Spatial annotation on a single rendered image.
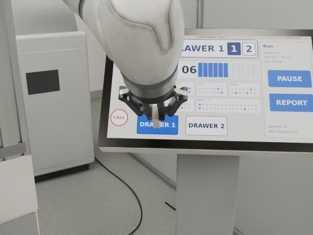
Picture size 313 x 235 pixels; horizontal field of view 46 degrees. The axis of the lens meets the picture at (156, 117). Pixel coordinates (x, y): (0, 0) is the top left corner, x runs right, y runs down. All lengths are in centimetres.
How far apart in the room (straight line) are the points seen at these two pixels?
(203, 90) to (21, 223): 53
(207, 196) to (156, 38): 65
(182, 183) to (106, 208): 141
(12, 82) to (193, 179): 50
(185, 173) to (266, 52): 36
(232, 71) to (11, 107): 50
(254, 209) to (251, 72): 118
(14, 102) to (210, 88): 44
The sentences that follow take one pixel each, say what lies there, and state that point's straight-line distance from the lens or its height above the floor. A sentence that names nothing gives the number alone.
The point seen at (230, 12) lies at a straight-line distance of 186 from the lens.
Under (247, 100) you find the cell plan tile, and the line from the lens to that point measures 88.
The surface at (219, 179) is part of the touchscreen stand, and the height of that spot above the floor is 83.
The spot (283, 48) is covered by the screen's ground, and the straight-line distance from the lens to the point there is 96.
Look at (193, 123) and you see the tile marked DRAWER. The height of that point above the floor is 101.
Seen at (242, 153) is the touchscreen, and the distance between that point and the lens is 86.
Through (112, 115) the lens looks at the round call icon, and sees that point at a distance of 86.
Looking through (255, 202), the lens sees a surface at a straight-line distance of 196.
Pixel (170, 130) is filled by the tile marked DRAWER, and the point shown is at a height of 99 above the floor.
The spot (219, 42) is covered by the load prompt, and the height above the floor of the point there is 117.
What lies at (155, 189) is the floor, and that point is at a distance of 253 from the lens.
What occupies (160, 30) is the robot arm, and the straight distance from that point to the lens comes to 43.
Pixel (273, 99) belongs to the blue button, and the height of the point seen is 106.
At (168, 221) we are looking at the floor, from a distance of 223.
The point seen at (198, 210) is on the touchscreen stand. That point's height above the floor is 73.
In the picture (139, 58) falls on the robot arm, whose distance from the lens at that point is 45.
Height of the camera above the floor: 131
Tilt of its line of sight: 20 degrees down
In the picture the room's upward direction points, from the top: straight up
